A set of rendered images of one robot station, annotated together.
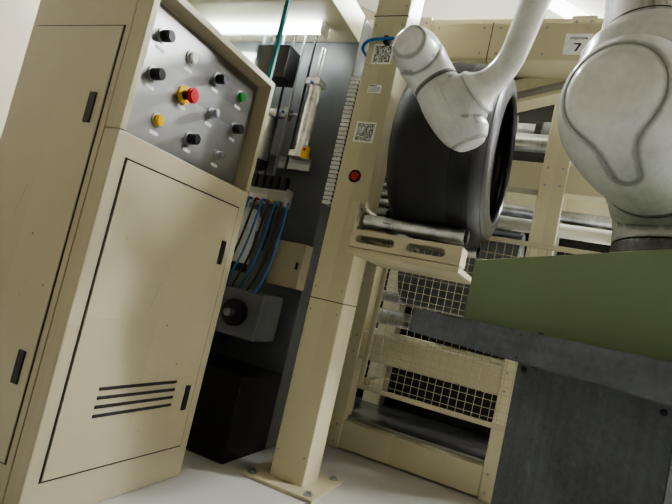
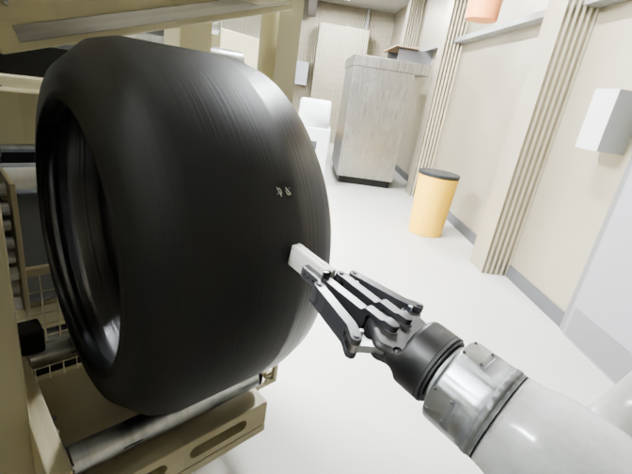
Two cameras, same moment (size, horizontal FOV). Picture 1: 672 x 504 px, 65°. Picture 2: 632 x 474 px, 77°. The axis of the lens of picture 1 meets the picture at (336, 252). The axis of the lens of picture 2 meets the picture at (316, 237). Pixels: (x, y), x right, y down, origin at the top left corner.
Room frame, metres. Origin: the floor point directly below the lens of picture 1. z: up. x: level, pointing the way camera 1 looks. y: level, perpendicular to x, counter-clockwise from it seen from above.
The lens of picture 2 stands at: (1.27, 0.22, 1.46)
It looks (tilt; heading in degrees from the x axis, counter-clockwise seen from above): 20 degrees down; 289
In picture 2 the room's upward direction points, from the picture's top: 9 degrees clockwise
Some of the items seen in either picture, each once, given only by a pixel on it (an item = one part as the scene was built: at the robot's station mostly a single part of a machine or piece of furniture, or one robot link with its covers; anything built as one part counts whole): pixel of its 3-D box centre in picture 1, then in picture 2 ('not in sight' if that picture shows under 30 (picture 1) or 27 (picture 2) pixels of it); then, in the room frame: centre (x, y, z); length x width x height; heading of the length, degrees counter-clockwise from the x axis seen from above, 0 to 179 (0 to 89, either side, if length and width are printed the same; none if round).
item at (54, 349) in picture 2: (431, 244); (117, 332); (1.89, -0.33, 0.90); 0.35 x 0.05 x 0.05; 66
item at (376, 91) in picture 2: not in sight; (373, 122); (3.07, -7.16, 1.01); 1.57 x 1.22 x 2.03; 114
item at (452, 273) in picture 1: (415, 266); (141, 408); (1.76, -0.27, 0.80); 0.37 x 0.36 x 0.02; 156
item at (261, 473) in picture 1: (294, 475); not in sight; (1.85, -0.03, 0.01); 0.27 x 0.27 x 0.02; 66
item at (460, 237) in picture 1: (412, 228); (175, 412); (1.63, -0.22, 0.90); 0.35 x 0.05 x 0.05; 66
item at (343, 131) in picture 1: (344, 141); not in sight; (1.86, 0.06, 1.19); 0.05 x 0.04 x 0.48; 156
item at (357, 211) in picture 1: (373, 229); (32, 408); (1.84, -0.11, 0.90); 0.40 x 0.03 x 0.10; 156
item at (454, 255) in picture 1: (406, 248); (172, 441); (1.64, -0.22, 0.83); 0.36 x 0.09 x 0.06; 66
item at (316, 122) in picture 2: not in sight; (310, 141); (3.69, -5.80, 0.65); 0.69 x 0.59 x 1.29; 115
